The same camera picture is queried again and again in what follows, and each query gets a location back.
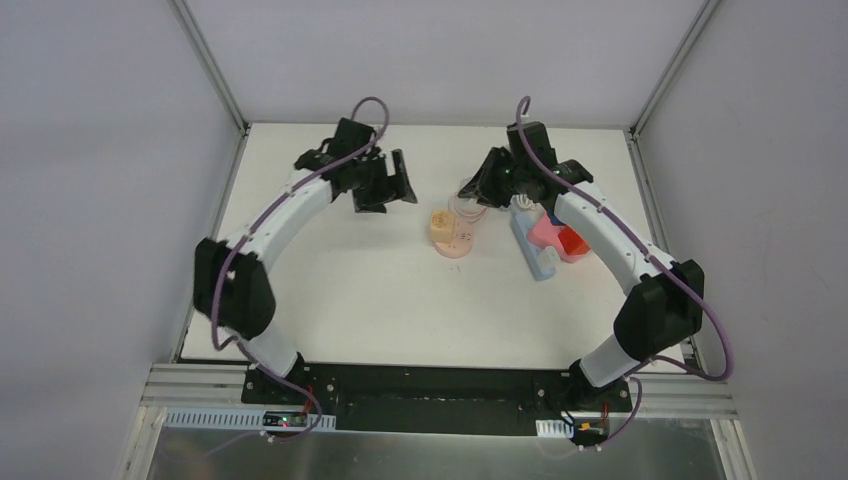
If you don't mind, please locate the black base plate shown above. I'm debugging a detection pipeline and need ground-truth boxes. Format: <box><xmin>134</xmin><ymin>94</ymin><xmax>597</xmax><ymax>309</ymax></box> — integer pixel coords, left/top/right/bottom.
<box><xmin>241</xmin><ymin>361</ymin><xmax>632</xmax><ymax>436</ymax></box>

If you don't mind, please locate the round pink socket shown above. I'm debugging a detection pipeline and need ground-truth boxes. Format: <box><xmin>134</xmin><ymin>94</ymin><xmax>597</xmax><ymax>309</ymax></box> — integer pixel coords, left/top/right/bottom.
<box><xmin>433</xmin><ymin>221</ymin><xmax>475</xmax><ymax>259</ymax></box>

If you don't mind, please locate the pink coiled cable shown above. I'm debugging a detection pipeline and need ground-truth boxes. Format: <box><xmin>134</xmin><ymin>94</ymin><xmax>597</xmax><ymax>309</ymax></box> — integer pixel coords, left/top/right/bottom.
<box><xmin>447</xmin><ymin>192</ymin><xmax>490</xmax><ymax>224</ymax></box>

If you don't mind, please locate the light blue power strip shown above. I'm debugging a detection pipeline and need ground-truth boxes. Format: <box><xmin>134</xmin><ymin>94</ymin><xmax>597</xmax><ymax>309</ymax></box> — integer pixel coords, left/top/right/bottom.
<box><xmin>509</xmin><ymin>209</ymin><xmax>560</xmax><ymax>281</ymax></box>

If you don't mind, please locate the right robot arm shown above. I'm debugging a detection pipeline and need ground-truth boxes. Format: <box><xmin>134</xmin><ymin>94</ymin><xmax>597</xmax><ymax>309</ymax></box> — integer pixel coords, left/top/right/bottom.
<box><xmin>459</xmin><ymin>121</ymin><xmax>705</xmax><ymax>410</ymax></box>

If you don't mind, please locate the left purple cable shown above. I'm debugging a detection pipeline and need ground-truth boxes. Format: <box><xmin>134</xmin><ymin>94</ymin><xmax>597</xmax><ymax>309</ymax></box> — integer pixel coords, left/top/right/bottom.
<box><xmin>210</xmin><ymin>96</ymin><xmax>391</xmax><ymax>445</ymax></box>

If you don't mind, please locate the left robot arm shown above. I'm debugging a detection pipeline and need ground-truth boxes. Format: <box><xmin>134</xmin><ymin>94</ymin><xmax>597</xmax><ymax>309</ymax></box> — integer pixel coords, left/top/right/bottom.
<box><xmin>192</xmin><ymin>118</ymin><xmax>417</xmax><ymax>405</ymax></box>

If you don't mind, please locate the pink power strip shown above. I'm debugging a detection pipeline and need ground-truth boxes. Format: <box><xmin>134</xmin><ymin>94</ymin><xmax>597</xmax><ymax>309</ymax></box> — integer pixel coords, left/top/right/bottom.
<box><xmin>526</xmin><ymin>214</ymin><xmax>566</xmax><ymax>261</ymax></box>

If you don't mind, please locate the beige cube plug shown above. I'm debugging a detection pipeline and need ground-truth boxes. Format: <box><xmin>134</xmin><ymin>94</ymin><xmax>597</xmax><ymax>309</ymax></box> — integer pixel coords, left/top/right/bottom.
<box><xmin>429</xmin><ymin>209</ymin><xmax>457</xmax><ymax>244</ymax></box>

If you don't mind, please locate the red cube socket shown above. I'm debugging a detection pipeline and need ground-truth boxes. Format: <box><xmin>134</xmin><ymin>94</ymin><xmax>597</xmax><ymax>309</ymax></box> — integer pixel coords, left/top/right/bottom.
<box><xmin>557</xmin><ymin>226</ymin><xmax>591</xmax><ymax>262</ymax></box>

